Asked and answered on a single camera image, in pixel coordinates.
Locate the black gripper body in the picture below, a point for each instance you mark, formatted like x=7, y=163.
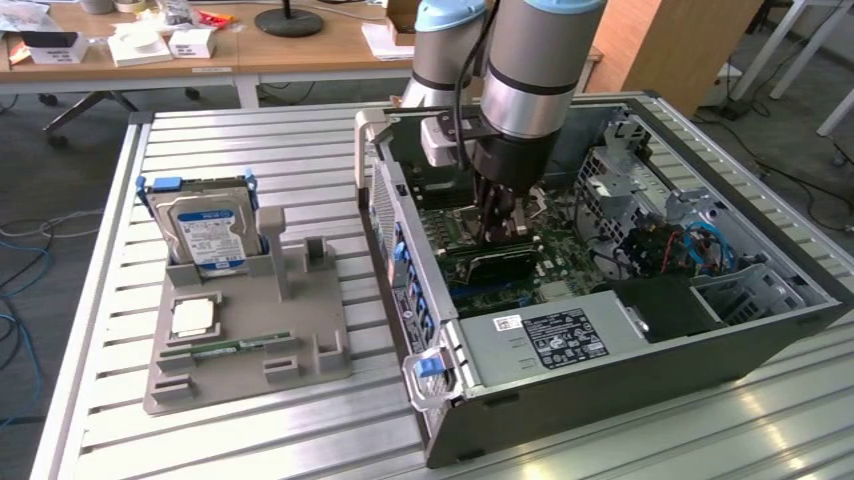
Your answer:
x=514, y=162

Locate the graphics card with metal bracket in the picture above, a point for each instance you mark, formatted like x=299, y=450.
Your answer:
x=500, y=267

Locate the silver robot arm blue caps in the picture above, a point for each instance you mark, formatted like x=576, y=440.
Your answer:
x=527, y=75

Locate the CPU socket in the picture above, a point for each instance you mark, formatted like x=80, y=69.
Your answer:
x=467, y=225

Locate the metal socket cover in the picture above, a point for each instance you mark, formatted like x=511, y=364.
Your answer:
x=536, y=200

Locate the green motherboard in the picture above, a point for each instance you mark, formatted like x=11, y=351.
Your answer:
x=567, y=260

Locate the blue expansion slot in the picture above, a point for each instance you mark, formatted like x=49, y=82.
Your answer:
x=476, y=291

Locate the metal disk bay cage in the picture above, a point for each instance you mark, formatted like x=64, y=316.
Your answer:
x=614, y=200
x=747, y=295

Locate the grey power supply unit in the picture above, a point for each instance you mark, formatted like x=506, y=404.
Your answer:
x=494, y=360

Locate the white paper stack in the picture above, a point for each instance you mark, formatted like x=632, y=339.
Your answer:
x=383, y=42

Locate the wooden cabinet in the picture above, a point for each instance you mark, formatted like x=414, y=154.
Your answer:
x=667, y=50

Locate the brown cardboard box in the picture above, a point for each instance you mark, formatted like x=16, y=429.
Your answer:
x=400, y=12

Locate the black open PC case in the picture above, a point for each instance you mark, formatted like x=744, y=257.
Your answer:
x=600, y=415

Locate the wooden desk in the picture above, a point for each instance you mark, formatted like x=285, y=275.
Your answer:
x=300, y=50

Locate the hard disk in blue carrier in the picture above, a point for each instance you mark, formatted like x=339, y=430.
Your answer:
x=203, y=235

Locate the black lamp base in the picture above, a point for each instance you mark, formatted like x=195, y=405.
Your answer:
x=289, y=22

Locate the grey printed parts rack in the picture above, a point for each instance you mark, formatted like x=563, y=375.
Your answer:
x=253, y=360

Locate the green RAM stick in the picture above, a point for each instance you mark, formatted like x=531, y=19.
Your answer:
x=227, y=346

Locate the silver CPU chip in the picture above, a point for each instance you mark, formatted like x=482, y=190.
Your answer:
x=192, y=317

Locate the red packet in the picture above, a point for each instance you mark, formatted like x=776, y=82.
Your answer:
x=215, y=19

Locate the white box with printed label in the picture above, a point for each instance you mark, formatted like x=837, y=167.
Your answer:
x=189, y=47

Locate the white box with round insert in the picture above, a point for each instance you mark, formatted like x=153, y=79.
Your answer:
x=136, y=55

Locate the black office chair base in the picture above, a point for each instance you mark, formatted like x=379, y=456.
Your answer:
x=80, y=107

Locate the grey cup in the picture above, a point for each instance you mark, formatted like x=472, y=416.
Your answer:
x=97, y=6

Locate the white box with black lid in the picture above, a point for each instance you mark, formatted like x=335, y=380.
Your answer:
x=56, y=52

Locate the white desk frame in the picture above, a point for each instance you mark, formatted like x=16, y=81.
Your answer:
x=837, y=112

